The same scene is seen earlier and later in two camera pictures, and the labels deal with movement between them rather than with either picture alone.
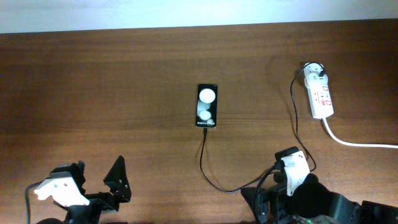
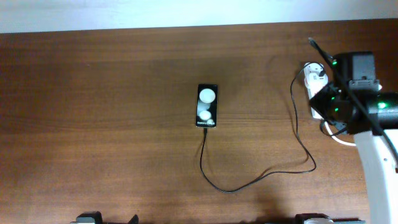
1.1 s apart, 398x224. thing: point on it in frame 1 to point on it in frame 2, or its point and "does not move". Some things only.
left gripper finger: [117, 180] to [134, 219]
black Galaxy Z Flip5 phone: [206, 109] does not move
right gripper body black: [278, 193] to [324, 102]
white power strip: [318, 87] does not move
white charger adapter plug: [312, 80] does not move
